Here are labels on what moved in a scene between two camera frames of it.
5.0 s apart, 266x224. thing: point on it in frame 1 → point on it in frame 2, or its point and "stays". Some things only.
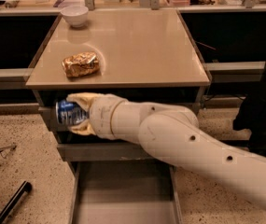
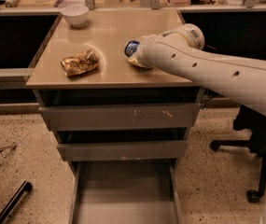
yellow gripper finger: [83, 128] → [133, 61]
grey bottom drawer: [124, 191] stays
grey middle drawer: [77, 147] stays
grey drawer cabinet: [134, 55] stays
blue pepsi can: [69, 113] → [131, 48]
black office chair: [262, 116] stays
